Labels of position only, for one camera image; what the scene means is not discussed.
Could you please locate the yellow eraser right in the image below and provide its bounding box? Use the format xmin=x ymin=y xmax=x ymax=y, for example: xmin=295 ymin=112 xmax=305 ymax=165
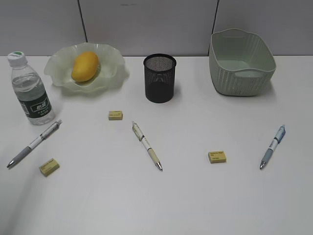
xmin=208 ymin=151 xmax=227 ymax=164

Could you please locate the translucent green wavy plate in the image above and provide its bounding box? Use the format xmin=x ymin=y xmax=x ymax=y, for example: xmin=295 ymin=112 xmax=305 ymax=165
xmin=44 ymin=43 xmax=129 ymax=93

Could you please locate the beige and white pen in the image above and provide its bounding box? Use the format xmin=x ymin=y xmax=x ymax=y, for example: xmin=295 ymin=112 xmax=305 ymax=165
xmin=132 ymin=121 xmax=163 ymax=171

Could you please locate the yellow mango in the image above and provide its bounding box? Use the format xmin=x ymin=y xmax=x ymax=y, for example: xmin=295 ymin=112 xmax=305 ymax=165
xmin=71 ymin=51 xmax=99 ymax=82

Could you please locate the yellow eraser front left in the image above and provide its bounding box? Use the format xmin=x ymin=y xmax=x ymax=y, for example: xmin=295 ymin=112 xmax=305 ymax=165
xmin=39 ymin=158 xmax=60 ymax=177

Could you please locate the pale green woven basket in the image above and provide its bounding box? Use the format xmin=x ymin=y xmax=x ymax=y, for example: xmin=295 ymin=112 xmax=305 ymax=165
xmin=209 ymin=28 xmax=276 ymax=96

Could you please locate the yellow eraser near bottle cap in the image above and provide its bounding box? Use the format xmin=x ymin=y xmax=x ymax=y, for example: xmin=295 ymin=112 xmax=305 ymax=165
xmin=108 ymin=111 xmax=123 ymax=120

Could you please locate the clear water bottle green label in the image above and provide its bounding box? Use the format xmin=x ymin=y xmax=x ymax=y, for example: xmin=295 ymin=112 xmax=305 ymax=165
xmin=7 ymin=51 xmax=55 ymax=125

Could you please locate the black mesh pen holder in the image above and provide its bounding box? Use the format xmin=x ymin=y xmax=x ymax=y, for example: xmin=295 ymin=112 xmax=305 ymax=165
xmin=143 ymin=53 xmax=177 ymax=103

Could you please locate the grey and white pen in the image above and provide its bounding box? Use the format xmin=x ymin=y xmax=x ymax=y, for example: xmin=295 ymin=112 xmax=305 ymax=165
xmin=7 ymin=119 xmax=63 ymax=169

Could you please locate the blue and white pen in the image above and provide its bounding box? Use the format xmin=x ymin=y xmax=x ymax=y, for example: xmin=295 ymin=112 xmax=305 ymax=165
xmin=259 ymin=125 xmax=286 ymax=170

